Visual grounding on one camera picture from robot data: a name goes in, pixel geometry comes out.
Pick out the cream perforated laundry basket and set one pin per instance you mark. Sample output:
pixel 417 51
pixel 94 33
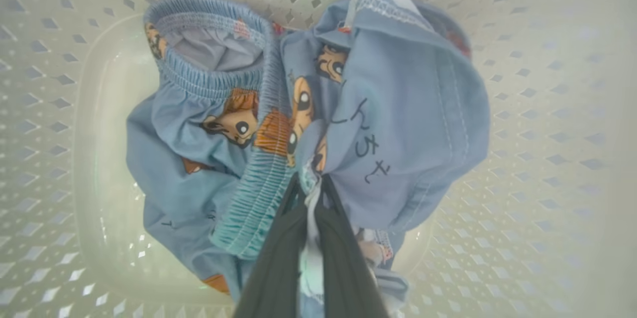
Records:
pixel 50 158

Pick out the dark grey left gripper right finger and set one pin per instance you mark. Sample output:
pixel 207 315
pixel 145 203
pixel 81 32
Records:
pixel 343 268

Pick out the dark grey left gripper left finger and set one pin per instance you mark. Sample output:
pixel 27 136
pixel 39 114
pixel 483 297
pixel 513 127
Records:
pixel 278 268

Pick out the blue cartoon print garment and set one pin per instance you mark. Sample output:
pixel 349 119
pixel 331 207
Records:
pixel 408 124

